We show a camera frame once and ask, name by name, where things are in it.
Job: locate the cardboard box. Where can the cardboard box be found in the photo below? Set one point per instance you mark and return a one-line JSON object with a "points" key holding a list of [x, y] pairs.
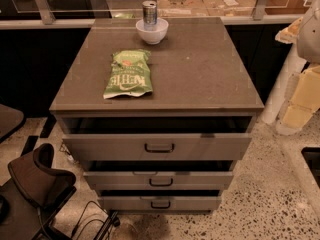
{"points": [[182, 8], [230, 7]]}

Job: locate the top grey drawer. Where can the top grey drawer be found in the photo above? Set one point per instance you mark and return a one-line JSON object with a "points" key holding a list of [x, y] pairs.
{"points": [[157, 147]]}

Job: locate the middle grey drawer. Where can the middle grey drawer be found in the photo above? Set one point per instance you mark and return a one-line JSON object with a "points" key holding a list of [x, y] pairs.
{"points": [[162, 180]]}

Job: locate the green chips bag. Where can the green chips bag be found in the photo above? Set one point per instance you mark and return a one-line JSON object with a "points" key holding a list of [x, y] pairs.
{"points": [[130, 74]]}

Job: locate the right cardboard box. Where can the right cardboard box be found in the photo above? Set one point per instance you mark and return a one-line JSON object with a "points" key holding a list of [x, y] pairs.
{"points": [[230, 7]]}

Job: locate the metal railing post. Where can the metal railing post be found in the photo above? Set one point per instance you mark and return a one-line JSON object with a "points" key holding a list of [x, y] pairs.
{"points": [[46, 14], [259, 10]]}

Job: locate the white bowl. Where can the white bowl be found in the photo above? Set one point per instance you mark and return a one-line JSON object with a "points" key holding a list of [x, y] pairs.
{"points": [[154, 34]]}

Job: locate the left cardboard box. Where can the left cardboard box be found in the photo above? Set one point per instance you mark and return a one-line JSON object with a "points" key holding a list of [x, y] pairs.
{"points": [[182, 8]]}

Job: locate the silver redbull can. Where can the silver redbull can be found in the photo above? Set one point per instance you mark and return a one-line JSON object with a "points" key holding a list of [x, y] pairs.
{"points": [[149, 12]]}

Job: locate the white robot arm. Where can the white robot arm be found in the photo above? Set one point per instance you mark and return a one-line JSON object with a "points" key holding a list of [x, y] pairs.
{"points": [[305, 52]]}

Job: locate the grey drawer cabinet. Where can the grey drawer cabinet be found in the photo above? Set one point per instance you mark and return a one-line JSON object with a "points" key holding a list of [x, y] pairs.
{"points": [[200, 85]]}

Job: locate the grey drawer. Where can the grey drawer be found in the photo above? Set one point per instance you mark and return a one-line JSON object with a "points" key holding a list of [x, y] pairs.
{"points": [[162, 180], [160, 203], [157, 147]]}

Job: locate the bottom grey drawer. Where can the bottom grey drawer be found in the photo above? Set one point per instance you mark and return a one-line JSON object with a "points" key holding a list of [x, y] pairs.
{"points": [[160, 203]]}

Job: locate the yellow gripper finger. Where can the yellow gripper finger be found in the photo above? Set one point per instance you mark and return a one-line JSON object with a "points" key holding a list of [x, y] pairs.
{"points": [[289, 35], [305, 100]]}

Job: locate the dark round table edge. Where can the dark round table edge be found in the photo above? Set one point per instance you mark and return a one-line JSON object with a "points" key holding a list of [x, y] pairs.
{"points": [[11, 120]]}

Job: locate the black office chair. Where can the black office chair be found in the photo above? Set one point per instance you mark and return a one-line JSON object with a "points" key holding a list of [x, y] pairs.
{"points": [[33, 196]]}

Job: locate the metal railing post left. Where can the metal railing post left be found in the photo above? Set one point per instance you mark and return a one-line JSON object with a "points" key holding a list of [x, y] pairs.
{"points": [[46, 14]]}

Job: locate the metal railing post right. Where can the metal railing post right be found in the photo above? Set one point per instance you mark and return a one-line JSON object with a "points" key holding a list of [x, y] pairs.
{"points": [[259, 10]]}

